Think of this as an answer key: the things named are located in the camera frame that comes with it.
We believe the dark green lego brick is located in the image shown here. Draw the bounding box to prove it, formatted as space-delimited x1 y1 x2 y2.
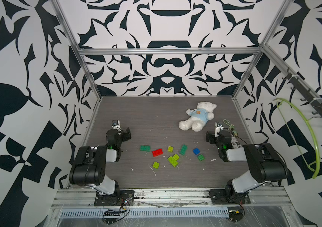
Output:
179 144 188 156
140 145 151 152

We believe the red lego brick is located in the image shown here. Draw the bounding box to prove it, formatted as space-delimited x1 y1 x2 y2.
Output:
152 148 163 157

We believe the small lime lego brick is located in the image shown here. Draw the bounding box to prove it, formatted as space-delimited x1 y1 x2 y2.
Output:
173 154 180 161
167 146 174 152
152 161 160 169

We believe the small green lego brick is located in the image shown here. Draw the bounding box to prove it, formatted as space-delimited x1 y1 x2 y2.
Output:
197 154 205 161

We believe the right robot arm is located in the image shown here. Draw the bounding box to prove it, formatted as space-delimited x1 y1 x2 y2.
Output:
206 131 288 201

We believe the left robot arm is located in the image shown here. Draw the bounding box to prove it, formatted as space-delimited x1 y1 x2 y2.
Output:
69 128 132 197

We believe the long lime lego brick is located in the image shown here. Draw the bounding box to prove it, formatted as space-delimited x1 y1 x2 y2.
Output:
167 156 178 167

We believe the white teddy bear blue shirt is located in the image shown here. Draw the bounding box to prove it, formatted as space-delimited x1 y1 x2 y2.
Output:
178 102 217 132

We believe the black usb hub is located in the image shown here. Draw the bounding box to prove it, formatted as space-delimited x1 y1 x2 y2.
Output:
102 210 122 218

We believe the black connector box right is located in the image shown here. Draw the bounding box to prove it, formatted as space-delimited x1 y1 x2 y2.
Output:
229 211 244 223

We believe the green plastic hanger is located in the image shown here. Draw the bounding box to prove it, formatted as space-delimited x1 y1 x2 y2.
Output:
274 98 320 179

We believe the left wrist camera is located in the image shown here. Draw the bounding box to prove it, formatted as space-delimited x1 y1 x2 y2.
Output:
112 120 121 130

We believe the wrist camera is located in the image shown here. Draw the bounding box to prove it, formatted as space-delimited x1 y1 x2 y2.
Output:
112 120 121 130
215 122 224 137

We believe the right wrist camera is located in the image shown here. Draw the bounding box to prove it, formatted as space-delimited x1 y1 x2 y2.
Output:
215 122 224 137

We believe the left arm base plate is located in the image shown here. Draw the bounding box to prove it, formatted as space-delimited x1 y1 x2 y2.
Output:
94 190 135 207

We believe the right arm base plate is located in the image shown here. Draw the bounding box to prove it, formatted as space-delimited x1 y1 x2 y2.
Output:
208 189 251 205

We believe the white slotted cable duct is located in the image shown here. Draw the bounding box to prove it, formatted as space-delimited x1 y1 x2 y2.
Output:
60 207 229 218

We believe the black wall hook rail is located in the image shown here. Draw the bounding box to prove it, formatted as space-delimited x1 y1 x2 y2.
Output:
283 67 322 118

